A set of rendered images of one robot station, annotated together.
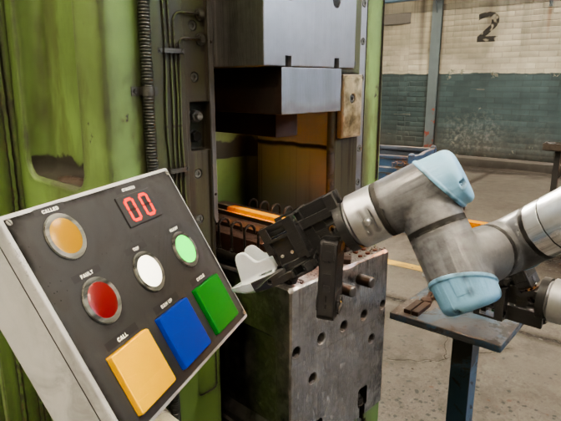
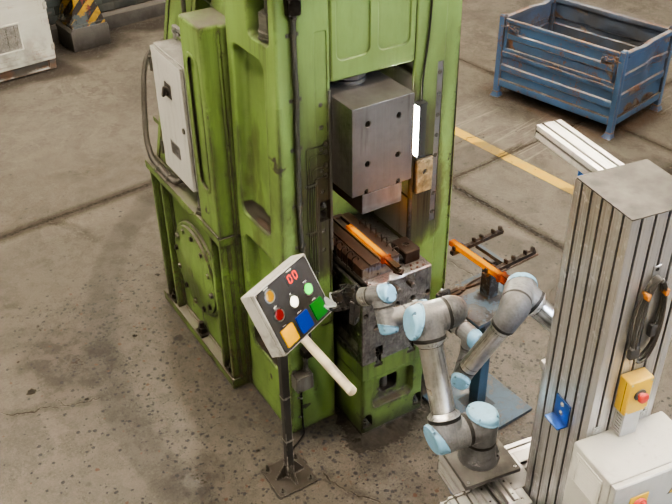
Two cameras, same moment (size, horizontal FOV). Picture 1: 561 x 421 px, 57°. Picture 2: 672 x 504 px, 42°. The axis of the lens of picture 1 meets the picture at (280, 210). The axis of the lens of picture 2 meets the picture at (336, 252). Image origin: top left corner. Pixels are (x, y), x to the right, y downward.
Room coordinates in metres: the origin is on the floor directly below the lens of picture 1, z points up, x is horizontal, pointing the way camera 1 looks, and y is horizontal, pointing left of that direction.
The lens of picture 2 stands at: (-1.99, -0.73, 3.28)
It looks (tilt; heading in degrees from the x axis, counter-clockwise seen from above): 35 degrees down; 15
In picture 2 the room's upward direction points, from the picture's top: 1 degrees counter-clockwise
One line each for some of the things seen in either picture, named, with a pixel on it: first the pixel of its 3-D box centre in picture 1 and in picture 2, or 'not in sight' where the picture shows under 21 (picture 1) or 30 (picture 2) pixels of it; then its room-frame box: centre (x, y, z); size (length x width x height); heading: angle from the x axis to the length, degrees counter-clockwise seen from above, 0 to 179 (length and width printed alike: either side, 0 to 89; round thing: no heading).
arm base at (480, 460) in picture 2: not in sight; (479, 446); (0.28, -0.63, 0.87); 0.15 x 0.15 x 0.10
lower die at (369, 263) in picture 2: (249, 232); (355, 244); (1.29, 0.08, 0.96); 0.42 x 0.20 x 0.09; 47
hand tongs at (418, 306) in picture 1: (452, 281); (492, 273); (1.53, -0.54, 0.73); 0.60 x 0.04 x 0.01; 141
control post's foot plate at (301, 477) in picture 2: not in sight; (288, 469); (0.68, 0.25, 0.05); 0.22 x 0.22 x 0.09; 47
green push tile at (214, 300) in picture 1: (214, 303); (318, 308); (0.74, 0.10, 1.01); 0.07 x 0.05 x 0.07; 162
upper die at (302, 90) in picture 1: (246, 89); (355, 177); (1.29, 0.08, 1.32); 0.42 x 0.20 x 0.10; 47
